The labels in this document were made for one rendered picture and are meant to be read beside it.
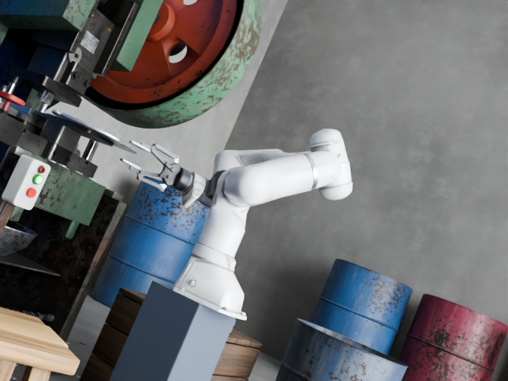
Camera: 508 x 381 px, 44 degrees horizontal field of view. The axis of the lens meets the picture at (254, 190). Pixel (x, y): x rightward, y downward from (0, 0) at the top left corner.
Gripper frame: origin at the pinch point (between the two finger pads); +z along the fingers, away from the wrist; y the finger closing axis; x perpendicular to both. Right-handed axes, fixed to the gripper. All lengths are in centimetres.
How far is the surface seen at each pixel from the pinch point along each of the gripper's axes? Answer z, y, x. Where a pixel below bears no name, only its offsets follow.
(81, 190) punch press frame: 8.5, -17.6, -7.2
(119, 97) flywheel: 4.3, 21.8, -39.4
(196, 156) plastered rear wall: -127, 58, -290
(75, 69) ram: 27.2, 16.9, -9.4
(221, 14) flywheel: -11, 64, -17
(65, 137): 20.8, -4.9, -5.6
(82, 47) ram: 28.0, 25.1, -12.6
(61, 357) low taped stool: 22, -47, 95
